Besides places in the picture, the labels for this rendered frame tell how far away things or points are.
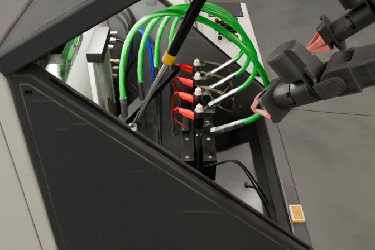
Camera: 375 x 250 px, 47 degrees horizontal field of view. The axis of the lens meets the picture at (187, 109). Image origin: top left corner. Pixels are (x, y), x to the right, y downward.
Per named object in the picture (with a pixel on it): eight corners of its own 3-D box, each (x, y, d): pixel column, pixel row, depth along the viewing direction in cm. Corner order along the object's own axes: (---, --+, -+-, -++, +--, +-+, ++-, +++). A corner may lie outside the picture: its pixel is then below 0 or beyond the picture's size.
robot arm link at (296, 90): (323, 105, 80) (337, 85, 83) (300, 78, 79) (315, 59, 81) (299, 111, 86) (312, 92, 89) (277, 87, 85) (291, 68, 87)
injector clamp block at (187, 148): (214, 197, 128) (216, 159, 119) (181, 197, 128) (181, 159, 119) (208, 125, 156) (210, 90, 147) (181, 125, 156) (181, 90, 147)
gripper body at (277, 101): (254, 101, 90) (277, 93, 83) (282, 73, 94) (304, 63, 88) (273, 124, 91) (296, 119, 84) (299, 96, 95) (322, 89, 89)
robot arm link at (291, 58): (349, 91, 74) (359, 64, 80) (307, 42, 72) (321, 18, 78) (296, 114, 83) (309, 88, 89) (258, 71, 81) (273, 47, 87)
